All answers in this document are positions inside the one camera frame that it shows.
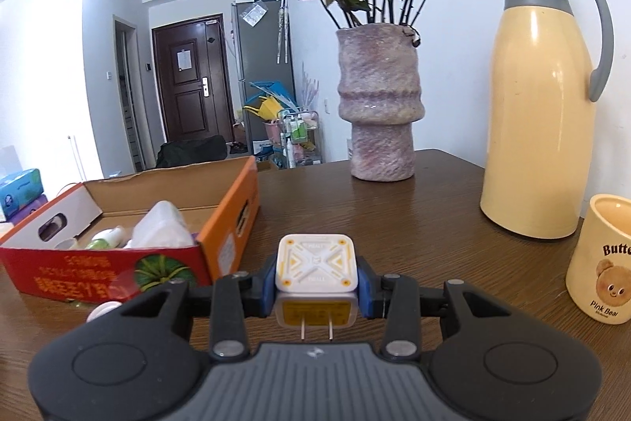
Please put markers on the white crumpled tissue packet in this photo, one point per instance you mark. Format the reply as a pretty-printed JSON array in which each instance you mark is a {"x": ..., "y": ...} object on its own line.
[{"x": 160, "y": 226}]

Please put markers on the yellow watering can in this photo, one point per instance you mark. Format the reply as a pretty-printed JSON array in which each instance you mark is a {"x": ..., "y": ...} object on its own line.
[{"x": 263, "y": 109}]

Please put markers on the white round object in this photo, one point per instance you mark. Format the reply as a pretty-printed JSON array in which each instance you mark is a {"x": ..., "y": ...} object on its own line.
[{"x": 101, "y": 311}]

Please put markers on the pink bucket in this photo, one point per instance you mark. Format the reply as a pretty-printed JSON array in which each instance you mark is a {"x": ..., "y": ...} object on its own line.
[{"x": 271, "y": 130}]

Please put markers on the cream bear print mug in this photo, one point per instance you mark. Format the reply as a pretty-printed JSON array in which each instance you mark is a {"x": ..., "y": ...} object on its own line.
[{"x": 604, "y": 263}]

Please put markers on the blue plastic dustpan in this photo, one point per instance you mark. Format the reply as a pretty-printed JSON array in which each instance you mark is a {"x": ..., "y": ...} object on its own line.
[{"x": 268, "y": 88}]

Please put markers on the blue tissue pack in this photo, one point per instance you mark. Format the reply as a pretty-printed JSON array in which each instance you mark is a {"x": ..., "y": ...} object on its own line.
[{"x": 19, "y": 191}]

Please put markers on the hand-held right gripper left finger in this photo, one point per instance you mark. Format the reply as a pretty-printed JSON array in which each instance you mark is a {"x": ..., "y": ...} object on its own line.
[{"x": 267, "y": 290}]

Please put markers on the paper sheet on refrigerator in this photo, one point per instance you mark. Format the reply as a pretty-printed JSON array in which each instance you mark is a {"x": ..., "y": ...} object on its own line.
[{"x": 255, "y": 14}]

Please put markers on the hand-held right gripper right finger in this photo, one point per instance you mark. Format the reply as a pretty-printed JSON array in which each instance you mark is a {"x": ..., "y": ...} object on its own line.
[{"x": 365, "y": 290}]

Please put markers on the small white green bottle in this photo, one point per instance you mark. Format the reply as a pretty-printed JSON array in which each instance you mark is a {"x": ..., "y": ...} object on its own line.
[{"x": 106, "y": 238}]

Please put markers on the white folded umbrella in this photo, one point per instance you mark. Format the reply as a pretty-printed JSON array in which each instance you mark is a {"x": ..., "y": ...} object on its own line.
[{"x": 282, "y": 31}]

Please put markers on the orange cardboard box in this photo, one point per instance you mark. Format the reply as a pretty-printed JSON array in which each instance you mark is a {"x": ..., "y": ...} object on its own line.
[{"x": 64, "y": 278}]

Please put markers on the cream thermos jug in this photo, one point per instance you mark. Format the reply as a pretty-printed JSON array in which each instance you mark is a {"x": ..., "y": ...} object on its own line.
[{"x": 537, "y": 105}]

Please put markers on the purple tissue pack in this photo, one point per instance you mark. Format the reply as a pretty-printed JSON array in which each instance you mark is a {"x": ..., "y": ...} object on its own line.
[{"x": 32, "y": 209}]

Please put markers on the pink stone vase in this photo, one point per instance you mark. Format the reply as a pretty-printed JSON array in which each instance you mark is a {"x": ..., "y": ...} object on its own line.
[{"x": 379, "y": 105}]

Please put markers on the white charger plug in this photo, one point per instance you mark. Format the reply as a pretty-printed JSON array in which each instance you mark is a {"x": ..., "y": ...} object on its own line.
[{"x": 315, "y": 265}]

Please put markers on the dark brown door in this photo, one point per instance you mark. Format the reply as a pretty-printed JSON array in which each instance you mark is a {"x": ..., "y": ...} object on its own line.
[{"x": 192, "y": 80}]

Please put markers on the grey refrigerator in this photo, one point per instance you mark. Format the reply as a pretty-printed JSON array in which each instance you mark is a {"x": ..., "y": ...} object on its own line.
[{"x": 261, "y": 56}]

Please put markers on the pink fairy wings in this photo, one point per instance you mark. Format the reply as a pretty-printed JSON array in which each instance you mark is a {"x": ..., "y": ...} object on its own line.
[{"x": 309, "y": 93}]

